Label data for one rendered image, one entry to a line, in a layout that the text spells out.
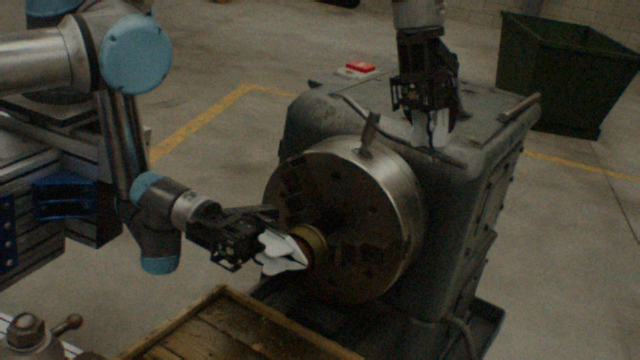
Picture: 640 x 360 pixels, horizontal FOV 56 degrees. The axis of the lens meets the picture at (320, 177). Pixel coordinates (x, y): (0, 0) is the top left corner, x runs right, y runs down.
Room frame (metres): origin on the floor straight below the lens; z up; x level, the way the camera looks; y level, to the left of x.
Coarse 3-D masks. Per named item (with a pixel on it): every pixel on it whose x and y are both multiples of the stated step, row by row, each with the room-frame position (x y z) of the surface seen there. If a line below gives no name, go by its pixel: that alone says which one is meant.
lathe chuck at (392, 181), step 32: (288, 160) 1.04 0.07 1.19; (320, 160) 1.00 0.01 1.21; (352, 160) 0.98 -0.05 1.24; (384, 160) 1.02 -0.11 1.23; (320, 192) 1.00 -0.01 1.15; (352, 192) 0.97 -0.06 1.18; (384, 192) 0.94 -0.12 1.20; (320, 224) 1.04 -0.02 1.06; (352, 224) 0.96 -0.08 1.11; (384, 224) 0.94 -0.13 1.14; (416, 224) 0.97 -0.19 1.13; (320, 288) 0.98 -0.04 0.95; (352, 288) 0.95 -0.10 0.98; (384, 288) 0.92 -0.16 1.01
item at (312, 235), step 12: (288, 228) 0.92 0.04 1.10; (300, 228) 0.91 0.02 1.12; (312, 228) 0.90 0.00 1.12; (300, 240) 0.88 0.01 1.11; (312, 240) 0.88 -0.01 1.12; (324, 240) 0.90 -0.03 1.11; (312, 252) 0.87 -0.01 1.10; (324, 252) 0.89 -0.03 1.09; (312, 264) 0.86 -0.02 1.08; (324, 264) 0.89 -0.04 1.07; (288, 276) 0.85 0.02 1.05; (300, 276) 0.84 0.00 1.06
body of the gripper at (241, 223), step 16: (208, 208) 0.90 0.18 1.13; (192, 224) 0.86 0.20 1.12; (208, 224) 0.86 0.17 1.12; (224, 224) 0.84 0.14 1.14; (240, 224) 0.86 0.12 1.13; (256, 224) 0.87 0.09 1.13; (192, 240) 0.85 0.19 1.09; (208, 240) 0.84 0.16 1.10; (224, 240) 0.83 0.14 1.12; (240, 240) 0.82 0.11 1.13; (256, 240) 0.86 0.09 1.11; (224, 256) 0.83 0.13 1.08; (240, 256) 0.83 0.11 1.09
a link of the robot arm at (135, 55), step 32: (32, 32) 0.81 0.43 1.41; (64, 32) 0.83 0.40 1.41; (96, 32) 0.83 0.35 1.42; (128, 32) 0.83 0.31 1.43; (160, 32) 0.88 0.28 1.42; (0, 64) 0.75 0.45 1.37; (32, 64) 0.78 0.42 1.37; (64, 64) 0.80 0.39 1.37; (96, 64) 0.82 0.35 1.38; (128, 64) 0.83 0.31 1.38; (160, 64) 0.87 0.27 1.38; (0, 96) 0.77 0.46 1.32
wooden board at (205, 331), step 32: (224, 288) 0.98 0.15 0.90; (192, 320) 0.89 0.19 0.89; (224, 320) 0.91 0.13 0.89; (256, 320) 0.92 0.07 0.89; (288, 320) 0.92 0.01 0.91; (128, 352) 0.76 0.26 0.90; (160, 352) 0.79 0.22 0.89; (192, 352) 0.81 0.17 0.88; (224, 352) 0.82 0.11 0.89; (256, 352) 0.84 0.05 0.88; (288, 352) 0.85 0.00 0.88; (320, 352) 0.87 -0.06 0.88; (352, 352) 0.86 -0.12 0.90
